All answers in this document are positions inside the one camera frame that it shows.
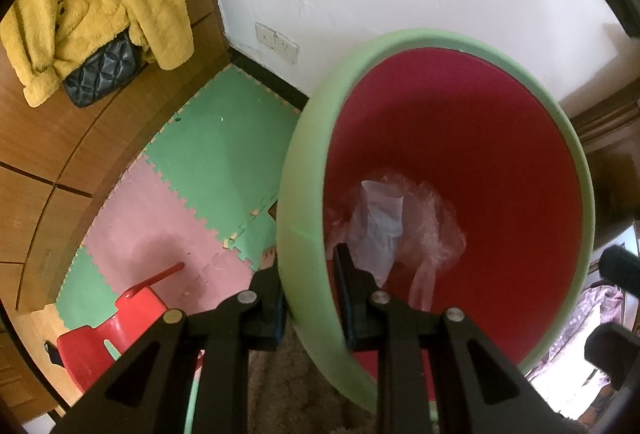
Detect clear plastic blister tray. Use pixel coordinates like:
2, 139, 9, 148
346, 180, 404, 287

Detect clear plastic bag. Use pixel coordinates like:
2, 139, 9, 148
324, 172, 466, 312

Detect red bin with green rim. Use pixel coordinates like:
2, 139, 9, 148
277, 29, 595, 410

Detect grey fuzzy pants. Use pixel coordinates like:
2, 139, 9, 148
247, 329, 375, 434

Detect dark wooden headboard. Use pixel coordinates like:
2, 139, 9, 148
572, 80, 639, 243

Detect green pink foam floor mat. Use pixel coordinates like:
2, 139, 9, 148
55, 66, 298, 330

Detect black quilted handbag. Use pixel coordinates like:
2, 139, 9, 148
63, 30, 143, 108

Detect yellow fleece jacket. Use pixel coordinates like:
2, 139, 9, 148
1, 0, 194, 107

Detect white wall power socket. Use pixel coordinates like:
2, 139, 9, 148
255, 23, 299, 65

